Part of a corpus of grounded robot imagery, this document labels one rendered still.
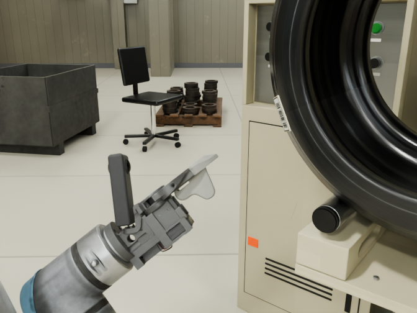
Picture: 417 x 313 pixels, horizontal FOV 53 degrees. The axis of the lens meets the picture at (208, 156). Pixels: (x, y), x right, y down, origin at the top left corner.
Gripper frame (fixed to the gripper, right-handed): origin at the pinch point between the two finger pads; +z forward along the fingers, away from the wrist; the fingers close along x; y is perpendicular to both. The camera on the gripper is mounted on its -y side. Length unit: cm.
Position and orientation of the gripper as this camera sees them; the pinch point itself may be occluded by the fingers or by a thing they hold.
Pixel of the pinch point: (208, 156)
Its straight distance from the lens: 67.9
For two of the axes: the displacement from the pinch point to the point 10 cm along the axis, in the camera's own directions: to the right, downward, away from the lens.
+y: 6.2, 7.9, -0.2
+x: 0.0, -0.3, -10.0
